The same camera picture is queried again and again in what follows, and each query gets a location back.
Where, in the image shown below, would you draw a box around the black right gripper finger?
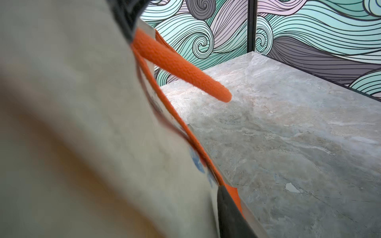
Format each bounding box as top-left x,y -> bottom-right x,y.
217,186 -> 258,238

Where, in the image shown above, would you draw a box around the beige canvas bag orange handles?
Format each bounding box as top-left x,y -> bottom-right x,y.
1,1 -> 267,238

